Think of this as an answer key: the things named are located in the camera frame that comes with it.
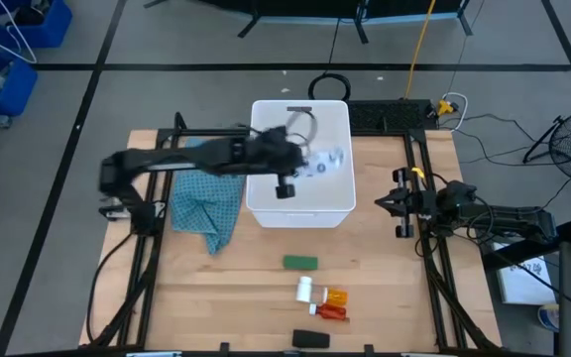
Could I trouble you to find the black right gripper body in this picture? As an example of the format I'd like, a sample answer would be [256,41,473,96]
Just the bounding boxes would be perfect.
[393,167,439,239]

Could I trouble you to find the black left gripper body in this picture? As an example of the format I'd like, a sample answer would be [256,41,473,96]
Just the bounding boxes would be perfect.
[250,126,302,200]

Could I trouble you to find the white pouch with black circles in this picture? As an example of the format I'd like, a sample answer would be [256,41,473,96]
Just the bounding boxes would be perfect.
[303,145,347,179]

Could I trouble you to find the green rectangular block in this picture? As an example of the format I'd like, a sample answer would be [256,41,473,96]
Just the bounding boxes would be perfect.
[283,254,319,272]

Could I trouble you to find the orange pill bottle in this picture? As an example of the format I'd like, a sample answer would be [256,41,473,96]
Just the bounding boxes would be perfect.
[321,287,350,307]

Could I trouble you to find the white plastic bin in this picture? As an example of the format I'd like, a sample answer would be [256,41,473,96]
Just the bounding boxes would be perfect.
[244,99,357,229]

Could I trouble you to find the blue storage bin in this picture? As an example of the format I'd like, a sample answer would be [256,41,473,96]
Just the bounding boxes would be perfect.
[0,0,73,50]
[0,52,39,118]

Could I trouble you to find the teal patterned cloth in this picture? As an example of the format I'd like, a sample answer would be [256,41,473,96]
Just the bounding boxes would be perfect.
[170,137,247,256]

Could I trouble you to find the white pill bottle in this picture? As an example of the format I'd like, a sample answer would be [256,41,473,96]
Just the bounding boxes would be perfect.
[294,276,314,303]

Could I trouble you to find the white paper box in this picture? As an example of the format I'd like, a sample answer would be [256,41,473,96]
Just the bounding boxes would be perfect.
[493,241,557,306]

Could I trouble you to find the black partition with feet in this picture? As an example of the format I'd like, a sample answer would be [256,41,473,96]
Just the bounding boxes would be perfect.
[144,0,475,45]

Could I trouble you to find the black rectangular block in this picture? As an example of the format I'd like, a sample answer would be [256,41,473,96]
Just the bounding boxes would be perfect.
[291,329,331,351]

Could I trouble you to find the black floor fan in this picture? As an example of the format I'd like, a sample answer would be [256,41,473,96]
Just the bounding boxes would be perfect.
[522,103,571,182]

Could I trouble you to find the white blue rimmed object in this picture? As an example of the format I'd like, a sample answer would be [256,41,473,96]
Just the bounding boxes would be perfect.
[537,302,560,332]

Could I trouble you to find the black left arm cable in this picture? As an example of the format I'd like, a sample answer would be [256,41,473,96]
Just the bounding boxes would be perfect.
[285,109,319,150]

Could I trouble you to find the black metal table frame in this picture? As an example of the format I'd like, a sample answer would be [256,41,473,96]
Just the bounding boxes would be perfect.
[86,111,503,356]

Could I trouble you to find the black coiled cable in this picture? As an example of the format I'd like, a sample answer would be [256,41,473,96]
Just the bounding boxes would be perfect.
[307,19,352,103]

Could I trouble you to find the black floor cables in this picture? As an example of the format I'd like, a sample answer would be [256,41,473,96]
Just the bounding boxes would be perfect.
[453,112,564,168]

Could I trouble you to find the white cable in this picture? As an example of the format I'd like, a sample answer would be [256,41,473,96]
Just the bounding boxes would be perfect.
[441,91,469,131]

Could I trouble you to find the yellow extension cable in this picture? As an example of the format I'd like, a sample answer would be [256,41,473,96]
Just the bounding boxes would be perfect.
[403,0,438,100]

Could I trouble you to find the black base power cable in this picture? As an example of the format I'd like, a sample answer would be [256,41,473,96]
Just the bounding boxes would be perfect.
[85,230,136,343]

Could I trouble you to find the white wire hanger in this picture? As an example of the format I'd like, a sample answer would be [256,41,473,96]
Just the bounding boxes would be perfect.
[0,0,38,64]

